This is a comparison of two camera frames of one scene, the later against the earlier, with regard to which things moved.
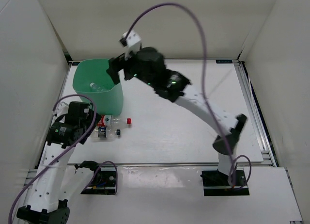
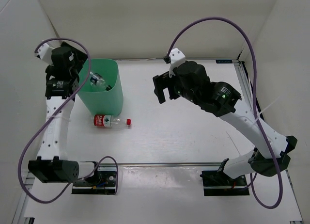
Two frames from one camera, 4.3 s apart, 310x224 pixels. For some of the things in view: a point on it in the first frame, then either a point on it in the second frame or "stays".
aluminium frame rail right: (257, 115) stays
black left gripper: (94, 124) -> (78, 58)
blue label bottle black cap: (107, 132) -> (96, 79)
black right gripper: (116, 65) -> (163, 82)
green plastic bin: (91, 79) stays
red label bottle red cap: (110, 120) stays
